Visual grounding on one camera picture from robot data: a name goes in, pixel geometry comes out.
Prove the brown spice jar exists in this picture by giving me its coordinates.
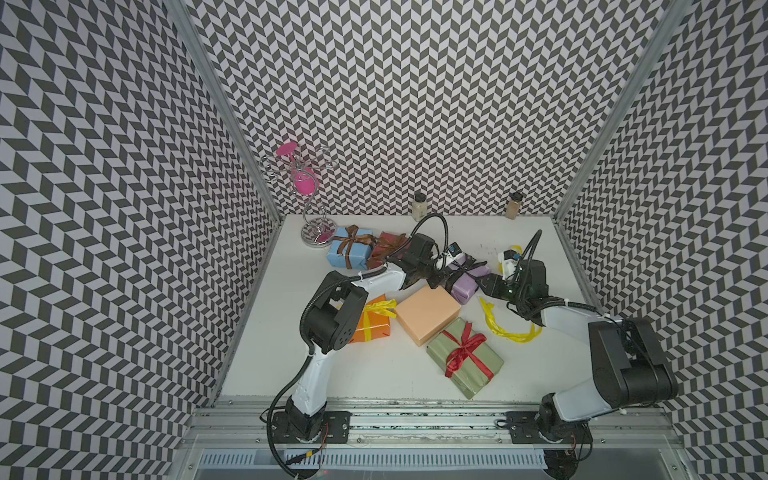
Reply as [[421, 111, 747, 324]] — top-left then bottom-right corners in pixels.
[[504, 191, 524, 220]]

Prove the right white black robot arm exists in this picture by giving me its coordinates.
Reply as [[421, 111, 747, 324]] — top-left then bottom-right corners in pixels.
[[478, 259, 679, 443]]

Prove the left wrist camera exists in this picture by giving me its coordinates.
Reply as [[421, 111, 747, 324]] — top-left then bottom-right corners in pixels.
[[438, 242, 465, 268]]

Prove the purple gift box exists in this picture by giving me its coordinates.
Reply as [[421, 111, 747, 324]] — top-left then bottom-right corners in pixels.
[[444, 276, 479, 305]]

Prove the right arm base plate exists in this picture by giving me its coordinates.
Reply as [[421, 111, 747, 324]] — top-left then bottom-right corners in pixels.
[[503, 411, 593, 447]]

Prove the peach gift box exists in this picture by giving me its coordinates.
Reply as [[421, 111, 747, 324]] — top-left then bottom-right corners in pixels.
[[395, 286, 461, 346]]

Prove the light spice jar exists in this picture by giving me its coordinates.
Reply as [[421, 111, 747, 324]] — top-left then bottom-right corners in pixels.
[[411, 191, 429, 222]]

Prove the black ribbon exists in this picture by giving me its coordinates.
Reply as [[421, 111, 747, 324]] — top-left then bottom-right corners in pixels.
[[445, 255, 491, 291]]

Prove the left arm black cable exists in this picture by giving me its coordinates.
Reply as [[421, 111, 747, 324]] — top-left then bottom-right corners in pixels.
[[386, 212, 451, 262]]

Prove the brown ribbon on red box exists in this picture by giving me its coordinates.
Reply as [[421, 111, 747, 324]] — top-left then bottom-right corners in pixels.
[[370, 231, 409, 268]]

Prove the red gift box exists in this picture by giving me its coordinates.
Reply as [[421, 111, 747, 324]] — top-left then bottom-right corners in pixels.
[[367, 231, 412, 270]]

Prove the blue gift box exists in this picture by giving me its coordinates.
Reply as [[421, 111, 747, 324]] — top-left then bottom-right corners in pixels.
[[326, 225, 374, 271]]

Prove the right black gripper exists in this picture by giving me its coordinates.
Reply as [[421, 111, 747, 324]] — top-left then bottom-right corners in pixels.
[[474, 272, 527, 304]]

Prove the red ribbon on green box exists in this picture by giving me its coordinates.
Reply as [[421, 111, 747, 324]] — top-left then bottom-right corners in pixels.
[[442, 322, 494, 380]]

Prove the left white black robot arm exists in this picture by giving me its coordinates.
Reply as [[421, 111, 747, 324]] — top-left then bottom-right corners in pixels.
[[271, 233, 464, 443]]

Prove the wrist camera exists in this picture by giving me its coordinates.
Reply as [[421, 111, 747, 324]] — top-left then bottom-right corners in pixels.
[[497, 245, 523, 280], [438, 242, 465, 268]]

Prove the silver pink jewelry stand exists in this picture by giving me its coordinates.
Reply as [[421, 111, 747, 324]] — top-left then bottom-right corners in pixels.
[[259, 141, 337, 249]]

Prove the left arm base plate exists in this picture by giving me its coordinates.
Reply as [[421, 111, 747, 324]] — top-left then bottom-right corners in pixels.
[[269, 410, 352, 444]]

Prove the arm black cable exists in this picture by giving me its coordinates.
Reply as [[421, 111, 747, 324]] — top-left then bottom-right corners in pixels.
[[515, 229, 544, 301], [386, 212, 451, 262]]

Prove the aluminium front rail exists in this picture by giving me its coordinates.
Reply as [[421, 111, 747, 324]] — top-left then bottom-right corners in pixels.
[[179, 396, 683, 450]]

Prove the orange gift box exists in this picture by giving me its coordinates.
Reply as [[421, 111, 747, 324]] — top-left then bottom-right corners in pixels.
[[349, 293, 392, 344]]

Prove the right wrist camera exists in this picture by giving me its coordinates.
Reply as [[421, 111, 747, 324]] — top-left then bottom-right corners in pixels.
[[497, 245, 523, 280]]

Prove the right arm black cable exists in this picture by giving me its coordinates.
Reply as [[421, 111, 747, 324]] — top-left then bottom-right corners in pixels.
[[515, 229, 544, 301]]

